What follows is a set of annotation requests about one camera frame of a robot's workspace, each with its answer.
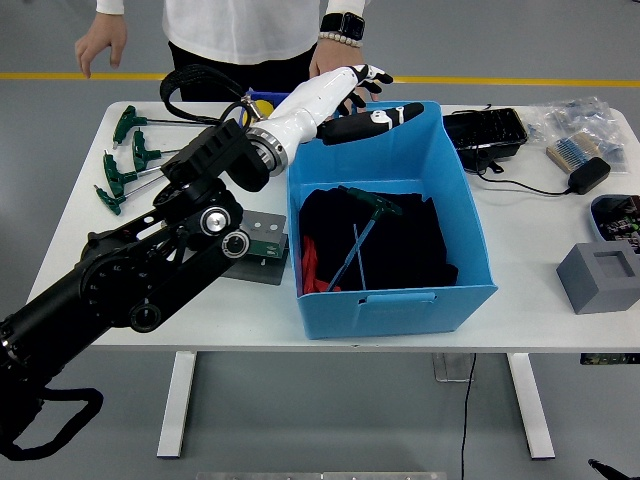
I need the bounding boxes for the black plastic tray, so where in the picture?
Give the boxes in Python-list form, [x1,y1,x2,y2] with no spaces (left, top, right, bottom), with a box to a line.
[443,107,530,174]

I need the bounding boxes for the grey under-table bracket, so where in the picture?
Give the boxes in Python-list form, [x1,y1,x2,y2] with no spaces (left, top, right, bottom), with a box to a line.
[432,352,476,384]

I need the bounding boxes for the small green T-handle hex wrench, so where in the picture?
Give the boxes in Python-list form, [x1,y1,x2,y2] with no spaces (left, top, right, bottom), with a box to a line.
[351,222,369,291]

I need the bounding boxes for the white bead bracelet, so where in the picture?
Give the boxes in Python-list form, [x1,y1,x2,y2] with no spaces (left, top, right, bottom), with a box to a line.
[318,31,364,49]

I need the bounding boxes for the person's right hand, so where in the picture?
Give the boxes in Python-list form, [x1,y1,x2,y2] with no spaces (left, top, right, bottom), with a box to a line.
[74,12,129,80]

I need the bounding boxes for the grey metal base plate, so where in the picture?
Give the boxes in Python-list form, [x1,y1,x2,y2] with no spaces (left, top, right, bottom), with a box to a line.
[219,248,292,287]

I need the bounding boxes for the black power adapter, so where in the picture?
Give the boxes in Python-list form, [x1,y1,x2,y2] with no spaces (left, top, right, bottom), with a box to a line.
[568,156,613,196]

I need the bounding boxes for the black wrist watch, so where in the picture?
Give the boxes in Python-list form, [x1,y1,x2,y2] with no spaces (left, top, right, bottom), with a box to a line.
[319,12,366,40]

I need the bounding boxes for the clear plastic parts bags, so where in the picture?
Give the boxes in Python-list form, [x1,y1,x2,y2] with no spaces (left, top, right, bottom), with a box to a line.
[527,96,632,176]

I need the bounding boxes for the grey hollow block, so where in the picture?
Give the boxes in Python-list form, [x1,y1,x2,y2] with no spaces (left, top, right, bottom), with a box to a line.
[555,242,640,316]

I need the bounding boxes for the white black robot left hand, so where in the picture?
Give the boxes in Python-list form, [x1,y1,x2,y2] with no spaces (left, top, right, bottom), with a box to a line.
[257,63,425,157]

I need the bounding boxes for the green steel wrench stand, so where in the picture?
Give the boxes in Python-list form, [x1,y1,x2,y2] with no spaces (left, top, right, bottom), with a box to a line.
[238,209,290,261]

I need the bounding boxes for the blue bowl of parts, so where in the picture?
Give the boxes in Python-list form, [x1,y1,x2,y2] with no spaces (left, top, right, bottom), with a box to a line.
[589,193,640,254]

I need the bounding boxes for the small dark blue bin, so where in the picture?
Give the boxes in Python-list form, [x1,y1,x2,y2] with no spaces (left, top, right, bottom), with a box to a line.
[238,88,296,132]

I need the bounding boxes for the large green T-handle hex wrench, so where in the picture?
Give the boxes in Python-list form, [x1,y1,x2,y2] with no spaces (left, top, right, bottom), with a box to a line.
[325,185,404,293]

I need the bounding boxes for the black hanging cable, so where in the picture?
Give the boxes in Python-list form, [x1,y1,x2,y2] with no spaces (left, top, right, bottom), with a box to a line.
[458,352,479,480]

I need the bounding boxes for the white table leg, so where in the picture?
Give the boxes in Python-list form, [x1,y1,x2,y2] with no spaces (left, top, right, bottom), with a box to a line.
[505,352,556,461]
[156,351,198,459]

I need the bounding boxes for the black cloth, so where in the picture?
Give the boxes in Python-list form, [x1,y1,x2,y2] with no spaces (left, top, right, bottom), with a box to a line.
[298,187,459,294]

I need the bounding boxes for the large light blue storage box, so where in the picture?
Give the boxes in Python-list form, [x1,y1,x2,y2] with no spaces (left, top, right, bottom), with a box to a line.
[286,101,499,341]

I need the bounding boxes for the red cloth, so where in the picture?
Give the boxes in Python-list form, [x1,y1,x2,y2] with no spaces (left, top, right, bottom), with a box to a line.
[301,234,342,295]

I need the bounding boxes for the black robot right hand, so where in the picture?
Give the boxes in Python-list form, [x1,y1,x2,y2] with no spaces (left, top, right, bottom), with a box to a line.
[587,457,640,480]

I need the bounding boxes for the person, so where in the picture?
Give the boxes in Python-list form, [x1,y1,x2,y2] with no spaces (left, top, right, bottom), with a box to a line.
[74,0,384,109]

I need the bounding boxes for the black table control panel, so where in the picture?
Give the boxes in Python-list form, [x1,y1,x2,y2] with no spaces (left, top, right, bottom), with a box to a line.
[579,353,640,366]

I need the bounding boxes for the person's left hand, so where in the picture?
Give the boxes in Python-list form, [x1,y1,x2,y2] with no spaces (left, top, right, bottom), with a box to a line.
[308,38,382,115]

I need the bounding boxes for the taped resistor bundle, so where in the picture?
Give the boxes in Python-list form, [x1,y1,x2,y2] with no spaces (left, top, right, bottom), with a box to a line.
[546,132,601,175]

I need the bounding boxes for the black adapter cord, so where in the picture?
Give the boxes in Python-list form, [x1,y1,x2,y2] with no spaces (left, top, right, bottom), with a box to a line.
[469,144,574,197]

